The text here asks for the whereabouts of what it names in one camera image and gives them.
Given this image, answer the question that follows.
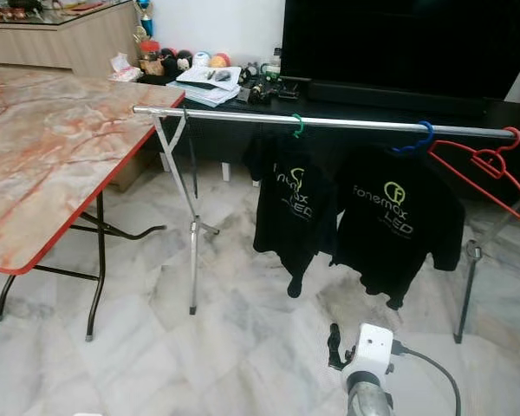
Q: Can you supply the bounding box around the blue plastic hanger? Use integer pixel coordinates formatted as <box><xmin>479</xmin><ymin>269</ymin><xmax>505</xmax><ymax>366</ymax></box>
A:
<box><xmin>392</xmin><ymin>120</ymin><xmax>437</xmax><ymax>157</ymax></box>

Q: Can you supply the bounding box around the black television console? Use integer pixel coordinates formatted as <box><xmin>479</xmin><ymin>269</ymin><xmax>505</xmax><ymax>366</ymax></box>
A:
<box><xmin>160</xmin><ymin>74</ymin><xmax>520</xmax><ymax>200</ymax></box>

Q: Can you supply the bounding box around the white tissue pack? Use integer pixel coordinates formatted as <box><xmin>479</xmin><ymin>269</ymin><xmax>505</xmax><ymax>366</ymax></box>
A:
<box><xmin>109</xmin><ymin>54</ymin><xmax>141</xmax><ymax>83</ymax></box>

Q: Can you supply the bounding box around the black plush toy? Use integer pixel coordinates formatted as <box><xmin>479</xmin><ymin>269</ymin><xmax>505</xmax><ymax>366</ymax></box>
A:
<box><xmin>161</xmin><ymin>49</ymin><xmax>193</xmax><ymax>75</ymax></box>

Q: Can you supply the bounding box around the red plastic hanger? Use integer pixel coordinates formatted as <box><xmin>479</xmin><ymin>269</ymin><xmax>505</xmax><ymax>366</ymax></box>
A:
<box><xmin>427</xmin><ymin>127</ymin><xmax>520</xmax><ymax>226</ymax></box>

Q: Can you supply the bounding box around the stack of white papers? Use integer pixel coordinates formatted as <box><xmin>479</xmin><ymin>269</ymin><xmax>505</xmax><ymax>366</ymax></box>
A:
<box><xmin>175</xmin><ymin>65</ymin><xmax>244</xmax><ymax>108</ymax></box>

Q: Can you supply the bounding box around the light wooden cabinet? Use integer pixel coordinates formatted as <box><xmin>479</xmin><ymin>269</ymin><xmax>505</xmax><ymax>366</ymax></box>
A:
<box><xmin>0</xmin><ymin>0</ymin><xmax>141</xmax><ymax>81</ymax></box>

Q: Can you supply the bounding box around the black fonemax print T-shirt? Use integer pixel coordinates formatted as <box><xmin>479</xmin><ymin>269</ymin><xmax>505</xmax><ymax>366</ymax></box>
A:
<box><xmin>243</xmin><ymin>133</ymin><xmax>339</xmax><ymax>299</ymax></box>
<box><xmin>329</xmin><ymin>144</ymin><xmax>467</xmax><ymax>311</ymax></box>

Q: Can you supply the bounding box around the marble top folding table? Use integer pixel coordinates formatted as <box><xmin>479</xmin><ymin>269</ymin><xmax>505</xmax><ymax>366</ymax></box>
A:
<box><xmin>0</xmin><ymin>65</ymin><xmax>185</xmax><ymax>341</ymax></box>

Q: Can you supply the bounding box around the silver metal clothes rack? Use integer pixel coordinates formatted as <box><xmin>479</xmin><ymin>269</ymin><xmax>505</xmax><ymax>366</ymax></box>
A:
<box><xmin>133</xmin><ymin>105</ymin><xmax>520</xmax><ymax>344</ymax></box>

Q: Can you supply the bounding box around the jar with red lid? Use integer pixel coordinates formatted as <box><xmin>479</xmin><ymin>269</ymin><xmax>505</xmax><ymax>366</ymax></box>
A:
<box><xmin>140</xmin><ymin>40</ymin><xmax>164</xmax><ymax>76</ymax></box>

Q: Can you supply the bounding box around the black flat television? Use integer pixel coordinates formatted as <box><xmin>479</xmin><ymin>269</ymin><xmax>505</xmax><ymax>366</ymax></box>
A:
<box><xmin>280</xmin><ymin>0</ymin><xmax>520</xmax><ymax>107</ymax></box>

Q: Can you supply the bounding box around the blue gold trophy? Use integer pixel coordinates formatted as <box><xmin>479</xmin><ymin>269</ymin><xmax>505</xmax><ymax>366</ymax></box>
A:
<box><xmin>134</xmin><ymin>0</ymin><xmax>155</xmax><ymax>40</ymax></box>

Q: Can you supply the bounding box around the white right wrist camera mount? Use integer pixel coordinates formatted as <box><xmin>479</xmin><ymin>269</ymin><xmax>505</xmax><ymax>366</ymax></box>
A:
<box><xmin>347</xmin><ymin>323</ymin><xmax>395</xmax><ymax>374</ymax></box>

